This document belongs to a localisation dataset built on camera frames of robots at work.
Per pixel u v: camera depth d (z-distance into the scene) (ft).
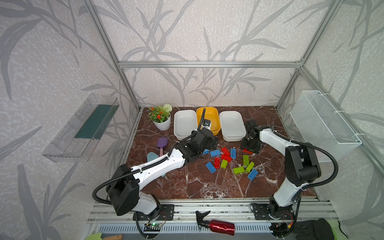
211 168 2.88
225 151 3.15
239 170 2.84
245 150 2.83
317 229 2.23
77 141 2.08
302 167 1.58
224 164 2.92
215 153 3.07
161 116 3.16
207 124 2.24
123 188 1.33
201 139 1.90
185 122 3.54
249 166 2.85
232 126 3.65
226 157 2.99
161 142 3.25
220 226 2.20
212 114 3.81
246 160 2.98
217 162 2.93
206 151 3.13
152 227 2.35
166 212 2.42
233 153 3.07
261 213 2.38
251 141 2.63
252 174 2.78
